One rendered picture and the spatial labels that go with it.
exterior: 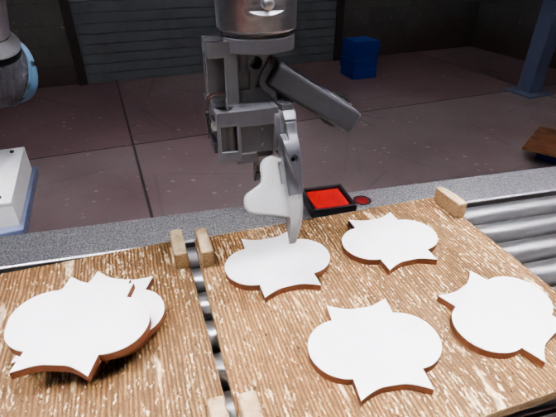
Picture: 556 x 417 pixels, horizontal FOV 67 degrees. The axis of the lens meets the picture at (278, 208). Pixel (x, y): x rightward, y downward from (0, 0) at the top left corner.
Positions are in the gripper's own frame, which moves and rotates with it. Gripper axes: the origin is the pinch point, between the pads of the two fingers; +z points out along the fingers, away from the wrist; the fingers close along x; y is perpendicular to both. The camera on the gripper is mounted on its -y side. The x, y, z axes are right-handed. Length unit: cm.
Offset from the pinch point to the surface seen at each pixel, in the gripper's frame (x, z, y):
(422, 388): 21.8, 8.3, -7.4
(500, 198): -8.5, 11.4, -44.3
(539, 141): -168, 91, -246
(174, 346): 9.2, 9.0, 14.3
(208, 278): -0.4, 9.0, 9.1
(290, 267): 1.9, 8.0, -1.1
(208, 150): -249, 103, -24
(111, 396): 13.4, 9.0, 20.7
